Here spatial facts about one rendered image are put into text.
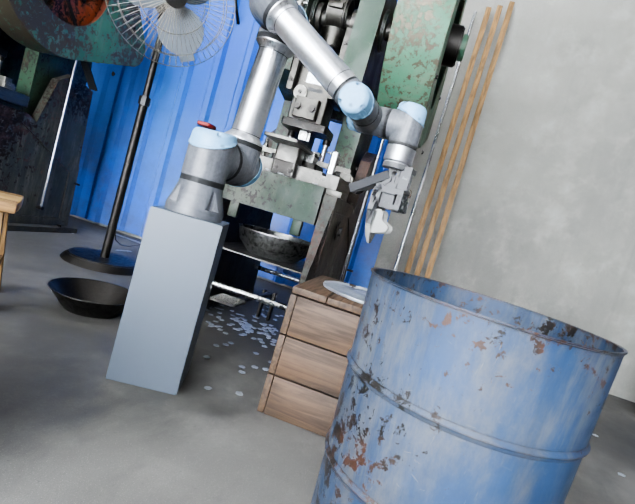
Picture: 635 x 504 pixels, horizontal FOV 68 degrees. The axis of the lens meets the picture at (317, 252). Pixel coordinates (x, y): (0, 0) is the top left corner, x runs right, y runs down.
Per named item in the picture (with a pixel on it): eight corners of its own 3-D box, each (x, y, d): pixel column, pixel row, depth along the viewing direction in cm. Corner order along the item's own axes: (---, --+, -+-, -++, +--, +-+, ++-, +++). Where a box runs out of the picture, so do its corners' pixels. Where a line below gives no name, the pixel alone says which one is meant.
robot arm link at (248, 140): (196, 174, 131) (261, -21, 126) (224, 182, 146) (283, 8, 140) (232, 187, 128) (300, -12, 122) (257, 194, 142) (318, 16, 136)
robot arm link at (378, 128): (347, 91, 117) (389, 99, 114) (358, 105, 128) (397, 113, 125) (338, 122, 118) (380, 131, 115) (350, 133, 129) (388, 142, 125)
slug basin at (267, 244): (297, 270, 184) (304, 246, 184) (219, 245, 191) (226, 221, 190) (315, 266, 218) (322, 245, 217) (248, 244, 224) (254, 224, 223)
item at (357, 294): (390, 296, 157) (391, 293, 157) (437, 323, 130) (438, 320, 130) (310, 276, 147) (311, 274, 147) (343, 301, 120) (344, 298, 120)
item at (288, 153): (289, 174, 171) (299, 138, 170) (254, 165, 173) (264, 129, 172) (305, 183, 195) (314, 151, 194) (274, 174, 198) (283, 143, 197)
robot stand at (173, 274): (176, 395, 120) (222, 226, 117) (105, 378, 118) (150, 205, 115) (188, 370, 138) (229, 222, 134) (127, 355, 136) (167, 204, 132)
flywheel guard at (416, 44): (422, 121, 150) (503, -143, 143) (338, 100, 155) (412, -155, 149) (420, 169, 251) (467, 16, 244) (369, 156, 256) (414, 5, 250)
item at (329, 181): (336, 191, 182) (340, 176, 182) (231, 162, 191) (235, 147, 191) (347, 198, 212) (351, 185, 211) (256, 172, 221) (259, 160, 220)
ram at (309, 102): (318, 122, 186) (340, 47, 183) (283, 113, 188) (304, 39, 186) (327, 132, 203) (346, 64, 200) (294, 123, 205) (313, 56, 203)
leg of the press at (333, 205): (303, 368, 169) (376, 122, 162) (274, 357, 171) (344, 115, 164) (342, 324, 259) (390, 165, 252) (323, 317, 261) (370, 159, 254)
